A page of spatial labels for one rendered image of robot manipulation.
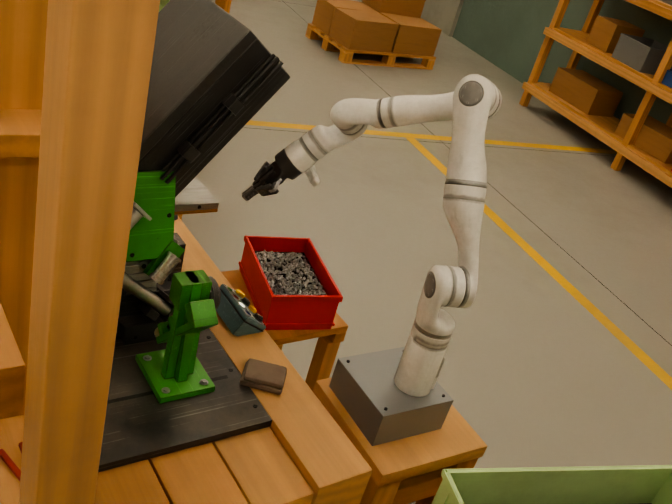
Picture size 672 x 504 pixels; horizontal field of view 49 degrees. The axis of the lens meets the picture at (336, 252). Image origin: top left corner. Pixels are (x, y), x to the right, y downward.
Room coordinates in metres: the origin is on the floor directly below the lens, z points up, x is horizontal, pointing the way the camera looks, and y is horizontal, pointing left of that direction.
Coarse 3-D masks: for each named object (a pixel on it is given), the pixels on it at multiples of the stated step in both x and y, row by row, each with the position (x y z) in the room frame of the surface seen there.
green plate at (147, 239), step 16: (144, 176) 1.47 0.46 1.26; (160, 176) 1.49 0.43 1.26; (144, 192) 1.46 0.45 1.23; (160, 192) 1.48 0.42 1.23; (144, 208) 1.45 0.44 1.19; (160, 208) 1.48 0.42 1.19; (144, 224) 1.45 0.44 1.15; (160, 224) 1.47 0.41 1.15; (144, 240) 1.44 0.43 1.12; (160, 240) 1.46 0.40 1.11; (128, 256) 1.41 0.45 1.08; (144, 256) 1.43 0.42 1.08
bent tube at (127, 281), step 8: (136, 208) 1.41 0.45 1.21; (136, 216) 1.41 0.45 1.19; (144, 216) 1.42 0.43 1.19; (128, 280) 1.37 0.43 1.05; (128, 288) 1.36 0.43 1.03; (136, 288) 1.37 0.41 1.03; (144, 288) 1.39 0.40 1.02; (136, 296) 1.38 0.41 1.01; (144, 296) 1.38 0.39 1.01; (152, 296) 1.40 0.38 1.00; (152, 304) 1.39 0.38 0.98; (160, 304) 1.40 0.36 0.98; (168, 304) 1.43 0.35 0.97; (160, 312) 1.41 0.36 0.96; (168, 312) 1.41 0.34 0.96
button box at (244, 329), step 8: (224, 288) 1.58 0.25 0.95; (224, 296) 1.57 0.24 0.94; (232, 296) 1.56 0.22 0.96; (240, 296) 1.60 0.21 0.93; (224, 304) 1.55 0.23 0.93; (232, 304) 1.54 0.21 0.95; (224, 312) 1.53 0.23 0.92; (232, 312) 1.52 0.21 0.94; (240, 312) 1.51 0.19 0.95; (224, 320) 1.51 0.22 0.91; (232, 320) 1.50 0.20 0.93; (240, 320) 1.49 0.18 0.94; (248, 320) 1.49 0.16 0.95; (256, 320) 1.52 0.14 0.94; (232, 328) 1.48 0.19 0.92; (240, 328) 1.48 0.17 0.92; (248, 328) 1.50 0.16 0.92; (256, 328) 1.51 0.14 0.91; (264, 328) 1.53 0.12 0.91
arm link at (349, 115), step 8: (336, 104) 1.69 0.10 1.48; (344, 104) 1.68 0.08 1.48; (352, 104) 1.68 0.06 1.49; (360, 104) 1.68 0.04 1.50; (368, 104) 1.68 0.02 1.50; (376, 104) 1.67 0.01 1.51; (336, 112) 1.67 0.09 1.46; (344, 112) 1.66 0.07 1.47; (352, 112) 1.66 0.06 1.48; (360, 112) 1.66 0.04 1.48; (368, 112) 1.66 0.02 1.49; (376, 112) 1.66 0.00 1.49; (336, 120) 1.66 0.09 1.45; (344, 120) 1.66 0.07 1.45; (352, 120) 1.66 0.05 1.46; (360, 120) 1.66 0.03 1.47; (368, 120) 1.66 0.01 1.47; (376, 120) 1.66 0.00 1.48; (344, 128) 1.67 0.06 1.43; (352, 128) 1.68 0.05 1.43; (360, 128) 1.69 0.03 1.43; (384, 128) 1.67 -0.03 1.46
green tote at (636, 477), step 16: (448, 480) 1.14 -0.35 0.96; (464, 480) 1.18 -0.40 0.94; (480, 480) 1.19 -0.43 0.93; (496, 480) 1.21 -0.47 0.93; (512, 480) 1.22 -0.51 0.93; (528, 480) 1.24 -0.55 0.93; (544, 480) 1.26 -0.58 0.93; (560, 480) 1.27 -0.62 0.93; (576, 480) 1.29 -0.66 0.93; (592, 480) 1.31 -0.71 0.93; (608, 480) 1.32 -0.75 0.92; (624, 480) 1.34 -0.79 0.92; (640, 480) 1.36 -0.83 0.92; (656, 480) 1.38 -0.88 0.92; (448, 496) 1.12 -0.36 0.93; (464, 496) 1.19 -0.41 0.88; (480, 496) 1.20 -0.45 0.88; (496, 496) 1.22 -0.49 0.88; (512, 496) 1.23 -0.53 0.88; (528, 496) 1.25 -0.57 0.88; (544, 496) 1.27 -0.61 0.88; (560, 496) 1.28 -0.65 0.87; (576, 496) 1.30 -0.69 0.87; (592, 496) 1.32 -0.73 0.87; (608, 496) 1.33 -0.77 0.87; (624, 496) 1.35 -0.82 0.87; (640, 496) 1.37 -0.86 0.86; (656, 496) 1.39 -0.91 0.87
